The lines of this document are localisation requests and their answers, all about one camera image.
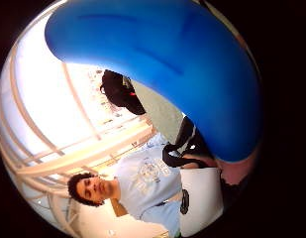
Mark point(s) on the blue rounded plastic container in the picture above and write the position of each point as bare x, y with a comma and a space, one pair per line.
179, 56

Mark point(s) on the the person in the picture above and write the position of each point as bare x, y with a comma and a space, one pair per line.
149, 185

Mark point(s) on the beige window frame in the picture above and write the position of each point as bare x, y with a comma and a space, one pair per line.
83, 155

